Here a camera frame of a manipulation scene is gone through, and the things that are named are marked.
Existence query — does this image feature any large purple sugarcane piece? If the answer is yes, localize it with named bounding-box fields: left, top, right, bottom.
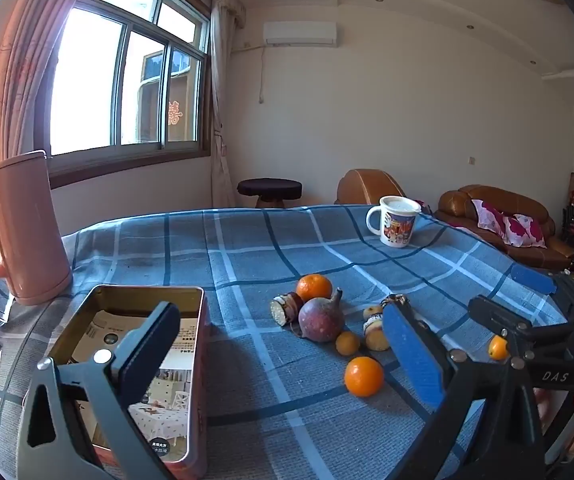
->
left=270, top=291, right=304, bottom=327

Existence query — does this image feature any round dark stool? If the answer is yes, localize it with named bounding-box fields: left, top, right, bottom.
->
left=237, top=178, right=303, bottom=208

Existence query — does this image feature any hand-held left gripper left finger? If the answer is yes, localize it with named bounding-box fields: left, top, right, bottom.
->
left=16, top=301, right=182, bottom=480

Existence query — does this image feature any wide pink curtain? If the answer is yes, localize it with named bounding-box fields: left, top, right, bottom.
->
left=0, top=0, right=103, bottom=166

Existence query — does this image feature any short sugarcane piece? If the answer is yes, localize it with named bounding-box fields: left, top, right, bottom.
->
left=363, top=305, right=384, bottom=335

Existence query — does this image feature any white printed mug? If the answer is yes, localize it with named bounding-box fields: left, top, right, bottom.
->
left=365, top=200, right=420, bottom=248

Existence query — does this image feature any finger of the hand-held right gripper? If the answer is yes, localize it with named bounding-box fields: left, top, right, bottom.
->
left=468, top=296, right=574, bottom=356
left=511, top=264, right=574, bottom=311

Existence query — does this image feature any person's right hand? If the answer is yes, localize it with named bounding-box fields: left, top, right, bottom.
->
left=537, top=389, right=556, bottom=433

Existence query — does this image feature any narrow pink curtain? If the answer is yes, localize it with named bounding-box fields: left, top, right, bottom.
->
left=209, top=2, right=240, bottom=208

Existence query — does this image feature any orange mandarin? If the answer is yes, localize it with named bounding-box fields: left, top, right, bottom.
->
left=344, top=356, right=385, bottom=398
left=295, top=274, right=333, bottom=303

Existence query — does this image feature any small orange kumquat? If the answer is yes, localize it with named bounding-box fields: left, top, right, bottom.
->
left=488, top=335, right=510, bottom=361

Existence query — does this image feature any pink tin box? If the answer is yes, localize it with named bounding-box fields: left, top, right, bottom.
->
left=46, top=284, right=211, bottom=478

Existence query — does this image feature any small brown longan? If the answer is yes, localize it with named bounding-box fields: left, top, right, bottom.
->
left=335, top=331, right=361, bottom=357

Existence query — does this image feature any brown leather armchair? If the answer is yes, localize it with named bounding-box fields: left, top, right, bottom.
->
left=337, top=169, right=408, bottom=206

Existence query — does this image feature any pink floral cloth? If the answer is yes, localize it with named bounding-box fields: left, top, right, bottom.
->
left=472, top=199, right=548, bottom=248

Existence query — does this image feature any pink electric kettle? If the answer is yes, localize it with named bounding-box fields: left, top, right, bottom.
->
left=0, top=150, right=74, bottom=306

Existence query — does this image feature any brown leather sofa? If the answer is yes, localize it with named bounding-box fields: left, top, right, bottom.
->
left=437, top=185, right=574, bottom=271

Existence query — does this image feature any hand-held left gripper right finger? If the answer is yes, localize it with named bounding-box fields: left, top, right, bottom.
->
left=382, top=302, right=550, bottom=480

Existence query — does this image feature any large brown longan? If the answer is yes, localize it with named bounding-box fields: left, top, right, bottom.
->
left=365, top=331, right=392, bottom=352

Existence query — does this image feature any blue checked tablecloth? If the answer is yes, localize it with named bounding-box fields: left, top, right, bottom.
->
left=0, top=204, right=568, bottom=480

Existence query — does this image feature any purple round fruit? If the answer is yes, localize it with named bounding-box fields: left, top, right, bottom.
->
left=298, top=287, right=346, bottom=343

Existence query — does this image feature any sliding glass window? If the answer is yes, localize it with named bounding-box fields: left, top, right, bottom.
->
left=47, top=0, right=213, bottom=171

